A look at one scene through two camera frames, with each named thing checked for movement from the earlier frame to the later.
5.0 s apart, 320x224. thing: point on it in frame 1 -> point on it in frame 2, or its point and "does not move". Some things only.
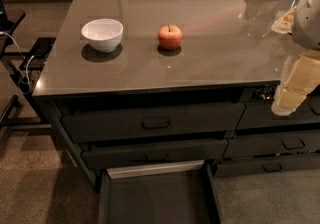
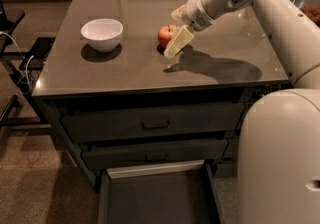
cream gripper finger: [300, 76] -> [183, 38]
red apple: [170, 37] does not move
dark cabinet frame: [231, 125] does not move
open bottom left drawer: [166, 193] does not move
